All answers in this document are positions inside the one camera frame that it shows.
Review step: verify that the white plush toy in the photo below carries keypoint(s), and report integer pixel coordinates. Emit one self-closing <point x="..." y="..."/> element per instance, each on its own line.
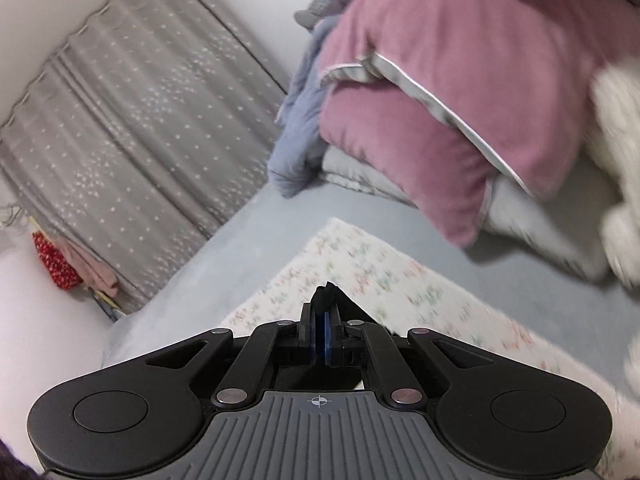
<point x="615" y="149"/>

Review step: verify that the grey patterned curtain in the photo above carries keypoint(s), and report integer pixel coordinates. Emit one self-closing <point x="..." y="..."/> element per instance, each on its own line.
<point x="144" y="133"/>

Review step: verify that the upper pink pillow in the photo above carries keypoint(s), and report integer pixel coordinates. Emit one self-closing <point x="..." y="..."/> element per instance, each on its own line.
<point x="512" y="75"/>

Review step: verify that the light blue bed sheet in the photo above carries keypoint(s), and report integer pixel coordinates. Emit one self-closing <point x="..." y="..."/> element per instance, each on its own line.
<point x="593" y="323"/>

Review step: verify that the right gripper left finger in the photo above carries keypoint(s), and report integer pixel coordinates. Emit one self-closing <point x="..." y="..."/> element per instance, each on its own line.
<point x="306" y="333"/>

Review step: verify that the floral white bed mat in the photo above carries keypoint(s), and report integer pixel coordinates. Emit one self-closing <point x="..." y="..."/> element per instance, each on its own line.
<point x="401" y="293"/>

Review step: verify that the black pants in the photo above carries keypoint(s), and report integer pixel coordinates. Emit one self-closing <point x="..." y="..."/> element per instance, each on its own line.
<point x="330" y="296"/>

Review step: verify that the pink hanging cloth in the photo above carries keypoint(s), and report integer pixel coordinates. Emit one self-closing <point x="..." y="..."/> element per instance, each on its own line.
<point x="93" y="272"/>

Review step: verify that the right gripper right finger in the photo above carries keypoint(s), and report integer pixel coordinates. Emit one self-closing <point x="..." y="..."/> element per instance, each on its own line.
<point x="333" y="335"/>

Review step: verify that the red hanging bag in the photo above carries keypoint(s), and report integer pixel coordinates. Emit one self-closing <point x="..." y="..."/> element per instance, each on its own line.
<point x="61" y="272"/>

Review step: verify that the pink pillow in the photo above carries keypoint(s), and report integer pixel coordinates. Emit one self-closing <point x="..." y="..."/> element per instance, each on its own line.
<point x="512" y="75"/>
<point x="436" y="166"/>

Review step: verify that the blue-grey blanket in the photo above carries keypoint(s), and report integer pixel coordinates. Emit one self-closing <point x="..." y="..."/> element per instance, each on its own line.
<point x="296" y="158"/>

